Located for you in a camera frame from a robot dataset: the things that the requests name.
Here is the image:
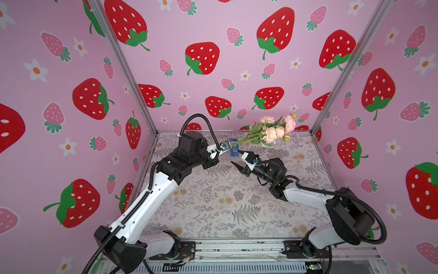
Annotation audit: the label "blue tape dispenser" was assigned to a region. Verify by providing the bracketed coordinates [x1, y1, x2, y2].
[230, 139, 240, 157]

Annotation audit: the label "pink flower bouquet green stems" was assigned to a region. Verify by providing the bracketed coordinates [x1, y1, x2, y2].
[231, 114, 298, 148]

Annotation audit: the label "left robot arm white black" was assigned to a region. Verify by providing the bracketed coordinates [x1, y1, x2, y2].
[83, 131, 230, 274]

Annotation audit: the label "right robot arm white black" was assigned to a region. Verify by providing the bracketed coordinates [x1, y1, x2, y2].
[234, 151, 388, 258]

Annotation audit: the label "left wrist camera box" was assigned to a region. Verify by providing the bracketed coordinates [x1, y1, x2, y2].
[206, 140, 231, 160]

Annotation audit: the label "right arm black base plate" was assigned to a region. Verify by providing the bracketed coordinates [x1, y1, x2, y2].
[281, 240, 331, 259]

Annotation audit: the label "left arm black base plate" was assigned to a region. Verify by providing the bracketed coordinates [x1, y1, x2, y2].
[149, 241, 196, 261]

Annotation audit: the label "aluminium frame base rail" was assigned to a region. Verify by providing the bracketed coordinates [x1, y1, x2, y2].
[94, 237, 387, 274]

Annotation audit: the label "left aluminium corner post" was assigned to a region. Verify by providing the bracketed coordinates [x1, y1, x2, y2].
[89, 0, 159, 137]

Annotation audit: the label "aluminium corner post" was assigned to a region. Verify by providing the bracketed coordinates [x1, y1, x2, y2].
[310, 0, 394, 137]
[89, 0, 159, 137]

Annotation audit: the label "right aluminium corner post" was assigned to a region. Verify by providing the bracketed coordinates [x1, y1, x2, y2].
[310, 0, 394, 137]

